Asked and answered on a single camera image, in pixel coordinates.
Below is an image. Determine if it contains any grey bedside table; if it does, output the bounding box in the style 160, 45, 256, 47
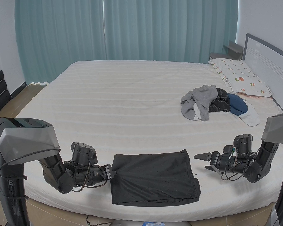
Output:
209, 41, 244, 61

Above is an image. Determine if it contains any white garment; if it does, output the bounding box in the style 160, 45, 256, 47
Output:
238, 103, 260, 126

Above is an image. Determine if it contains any black shiny garment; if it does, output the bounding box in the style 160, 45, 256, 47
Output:
209, 87, 231, 113

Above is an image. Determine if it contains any bed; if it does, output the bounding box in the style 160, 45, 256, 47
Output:
14, 33, 283, 222

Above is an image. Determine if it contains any white printed pillow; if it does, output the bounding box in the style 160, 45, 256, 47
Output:
208, 58, 273, 98

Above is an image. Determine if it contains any dark blue garment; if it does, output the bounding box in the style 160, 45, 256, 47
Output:
229, 93, 248, 117

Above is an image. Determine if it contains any blue-green curtain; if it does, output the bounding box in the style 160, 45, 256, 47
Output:
14, 0, 106, 84
104, 0, 239, 63

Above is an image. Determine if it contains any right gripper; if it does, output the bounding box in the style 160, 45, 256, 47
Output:
194, 151, 234, 174

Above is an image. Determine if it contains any grey knit garment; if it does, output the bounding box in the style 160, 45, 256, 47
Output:
181, 85, 218, 121

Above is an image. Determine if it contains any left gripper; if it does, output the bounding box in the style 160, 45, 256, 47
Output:
93, 164, 117, 182

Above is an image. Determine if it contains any black T-shirt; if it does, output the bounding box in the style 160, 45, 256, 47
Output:
110, 149, 201, 207

